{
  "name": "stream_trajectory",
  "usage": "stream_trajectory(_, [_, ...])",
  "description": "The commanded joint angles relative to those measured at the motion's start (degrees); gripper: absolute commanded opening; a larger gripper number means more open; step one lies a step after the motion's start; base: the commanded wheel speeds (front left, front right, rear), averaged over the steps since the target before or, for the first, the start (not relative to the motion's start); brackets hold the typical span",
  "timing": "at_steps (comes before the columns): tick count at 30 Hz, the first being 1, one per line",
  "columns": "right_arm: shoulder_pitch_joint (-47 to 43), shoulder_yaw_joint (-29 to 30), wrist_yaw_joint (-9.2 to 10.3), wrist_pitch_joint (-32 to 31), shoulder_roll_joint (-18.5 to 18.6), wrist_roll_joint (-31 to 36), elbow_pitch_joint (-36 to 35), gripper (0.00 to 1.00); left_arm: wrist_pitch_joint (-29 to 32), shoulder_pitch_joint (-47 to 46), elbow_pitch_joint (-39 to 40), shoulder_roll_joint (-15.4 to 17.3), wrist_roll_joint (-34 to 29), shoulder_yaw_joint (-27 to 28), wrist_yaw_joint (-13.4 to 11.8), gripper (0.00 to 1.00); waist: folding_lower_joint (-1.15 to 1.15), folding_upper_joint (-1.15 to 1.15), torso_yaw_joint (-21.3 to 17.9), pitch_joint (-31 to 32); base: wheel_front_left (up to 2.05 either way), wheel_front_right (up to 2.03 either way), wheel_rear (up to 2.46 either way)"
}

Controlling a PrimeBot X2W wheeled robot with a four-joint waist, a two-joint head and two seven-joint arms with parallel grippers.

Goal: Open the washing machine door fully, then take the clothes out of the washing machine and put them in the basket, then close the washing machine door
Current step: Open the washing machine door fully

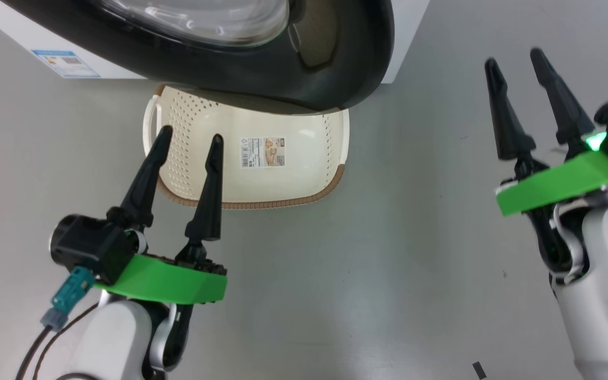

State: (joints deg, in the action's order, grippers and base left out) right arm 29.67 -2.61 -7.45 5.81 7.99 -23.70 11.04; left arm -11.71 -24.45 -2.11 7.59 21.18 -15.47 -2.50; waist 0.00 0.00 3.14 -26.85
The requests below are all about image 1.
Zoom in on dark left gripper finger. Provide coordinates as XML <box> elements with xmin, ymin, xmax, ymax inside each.
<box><xmin>106</xmin><ymin>125</ymin><xmax>174</xmax><ymax>233</ymax></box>
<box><xmin>177</xmin><ymin>134</ymin><xmax>225</xmax><ymax>259</ymax></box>

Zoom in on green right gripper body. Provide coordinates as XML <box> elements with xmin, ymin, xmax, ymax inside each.
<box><xmin>496</xmin><ymin>152</ymin><xmax>608</xmax><ymax>217</ymax></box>

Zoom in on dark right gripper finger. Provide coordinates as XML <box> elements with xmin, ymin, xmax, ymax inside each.
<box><xmin>530</xmin><ymin>47</ymin><xmax>596</xmax><ymax>159</ymax></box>
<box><xmin>484</xmin><ymin>57</ymin><xmax>547</xmax><ymax>179</ymax></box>

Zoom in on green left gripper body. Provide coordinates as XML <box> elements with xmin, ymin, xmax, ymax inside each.
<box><xmin>94</xmin><ymin>247</ymin><xmax>228</xmax><ymax>306</ymax></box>

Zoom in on black round glass washer door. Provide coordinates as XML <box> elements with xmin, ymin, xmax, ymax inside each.
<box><xmin>0</xmin><ymin>0</ymin><xmax>395</xmax><ymax>112</ymax></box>

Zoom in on paper basket product label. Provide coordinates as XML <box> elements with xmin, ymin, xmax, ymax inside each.
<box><xmin>240</xmin><ymin>137</ymin><xmax>287</xmax><ymax>168</ymax></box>

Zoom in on cream perforated laundry basket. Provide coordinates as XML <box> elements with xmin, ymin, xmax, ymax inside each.
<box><xmin>143</xmin><ymin>84</ymin><xmax>350</xmax><ymax>210</ymax></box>

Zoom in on white front-load washing machine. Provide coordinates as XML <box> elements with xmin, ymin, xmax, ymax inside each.
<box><xmin>0</xmin><ymin>0</ymin><xmax>431</xmax><ymax>85</ymax></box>

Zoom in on blue energy label sticker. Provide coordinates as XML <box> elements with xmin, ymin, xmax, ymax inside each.
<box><xmin>32</xmin><ymin>50</ymin><xmax>101</xmax><ymax>79</ymax></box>

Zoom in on teal left camera connector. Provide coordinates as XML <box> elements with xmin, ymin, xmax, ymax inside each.
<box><xmin>40</xmin><ymin>267</ymin><xmax>95</xmax><ymax>332</ymax></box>

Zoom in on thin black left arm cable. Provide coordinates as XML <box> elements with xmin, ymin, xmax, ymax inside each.
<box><xmin>32</xmin><ymin>303</ymin><xmax>100</xmax><ymax>380</ymax></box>

